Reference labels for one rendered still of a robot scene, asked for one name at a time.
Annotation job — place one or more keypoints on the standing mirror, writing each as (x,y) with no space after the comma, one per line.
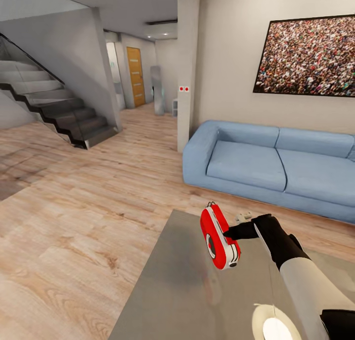
(157,90)

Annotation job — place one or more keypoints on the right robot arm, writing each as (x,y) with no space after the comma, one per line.
(325,312)

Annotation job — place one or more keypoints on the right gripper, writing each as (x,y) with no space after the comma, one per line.
(238,232)

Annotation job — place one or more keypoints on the sofa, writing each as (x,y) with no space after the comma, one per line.
(305,171)

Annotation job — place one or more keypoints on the door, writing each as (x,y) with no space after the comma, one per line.
(135,67)

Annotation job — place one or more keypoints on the coffee table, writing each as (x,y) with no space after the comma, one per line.
(182,295)

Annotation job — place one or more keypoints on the stairs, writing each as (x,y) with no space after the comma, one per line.
(32,86)

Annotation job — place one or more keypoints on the radio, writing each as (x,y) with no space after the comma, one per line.
(224,251)

